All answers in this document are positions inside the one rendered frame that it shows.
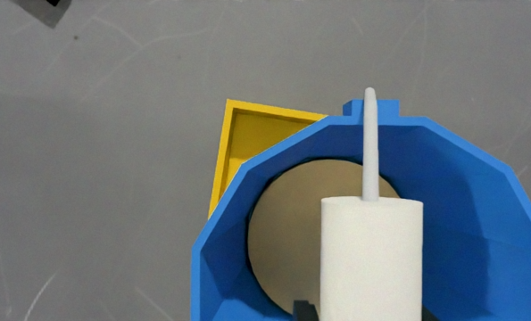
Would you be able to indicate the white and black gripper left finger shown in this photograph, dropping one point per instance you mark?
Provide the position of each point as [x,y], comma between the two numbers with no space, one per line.
[304,311]

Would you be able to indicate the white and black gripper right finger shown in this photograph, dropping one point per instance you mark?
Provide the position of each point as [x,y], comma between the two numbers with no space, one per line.
[426,315]

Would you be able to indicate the yellow shallow tray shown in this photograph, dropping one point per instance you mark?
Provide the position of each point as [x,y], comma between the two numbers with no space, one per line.
[248,130]

